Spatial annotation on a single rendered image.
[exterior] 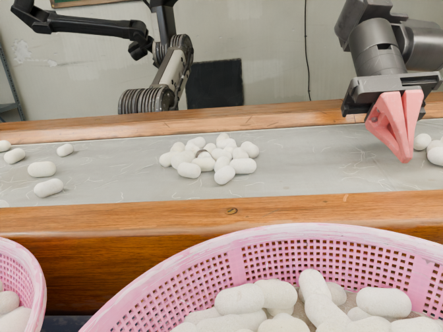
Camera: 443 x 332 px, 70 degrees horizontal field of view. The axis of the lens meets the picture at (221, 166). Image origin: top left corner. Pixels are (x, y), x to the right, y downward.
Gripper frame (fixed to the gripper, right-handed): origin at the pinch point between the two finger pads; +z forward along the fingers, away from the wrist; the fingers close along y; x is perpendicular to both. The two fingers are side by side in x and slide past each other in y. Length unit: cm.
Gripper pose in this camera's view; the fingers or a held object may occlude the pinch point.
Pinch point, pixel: (405, 154)
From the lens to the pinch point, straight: 41.9
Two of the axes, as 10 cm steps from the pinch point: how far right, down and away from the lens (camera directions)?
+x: 1.1, 4.5, 8.9
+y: 9.9, -0.5, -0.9
